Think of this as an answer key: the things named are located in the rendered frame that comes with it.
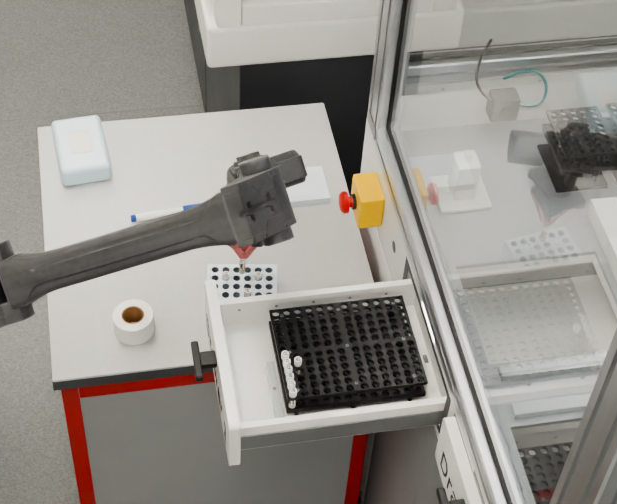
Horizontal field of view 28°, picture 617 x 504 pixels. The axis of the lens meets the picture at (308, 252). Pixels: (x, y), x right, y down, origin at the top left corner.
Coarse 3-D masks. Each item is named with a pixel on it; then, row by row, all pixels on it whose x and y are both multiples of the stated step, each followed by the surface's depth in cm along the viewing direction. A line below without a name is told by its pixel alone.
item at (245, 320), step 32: (352, 288) 208; (384, 288) 209; (224, 320) 207; (256, 320) 209; (416, 320) 211; (256, 352) 205; (256, 384) 201; (256, 416) 197; (288, 416) 190; (320, 416) 191; (352, 416) 192; (384, 416) 193; (416, 416) 195
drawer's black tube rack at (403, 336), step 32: (288, 320) 206; (320, 320) 203; (352, 320) 202; (384, 320) 203; (320, 352) 198; (352, 352) 198; (384, 352) 199; (416, 352) 199; (320, 384) 194; (352, 384) 194; (384, 384) 198; (416, 384) 195
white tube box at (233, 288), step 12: (216, 264) 222; (228, 264) 222; (252, 264) 223; (264, 264) 223; (276, 264) 223; (216, 276) 221; (240, 276) 221; (252, 276) 221; (264, 276) 221; (276, 276) 221; (228, 288) 219; (240, 288) 219; (252, 288) 219; (264, 288) 219; (276, 288) 219
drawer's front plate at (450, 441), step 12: (444, 420) 188; (444, 432) 188; (456, 432) 186; (444, 444) 189; (456, 444) 185; (456, 456) 183; (444, 468) 191; (456, 468) 184; (468, 468) 182; (444, 480) 191; (456, 480) 184; (468, 480) 181; (456, 492) 185; (468, 492) 179
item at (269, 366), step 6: (270, 366) 202; (270, 372) 201; (270, 378) 201; (276, 378) 201; (270, 384) 200; (276, 384) 200; (270, 390) 199; (276, 390) 199; (276, 396) 198; (276, 402) 198; (276, 408) 197; (282, 408) 197; (276, 414) 196; (282, 414) 196
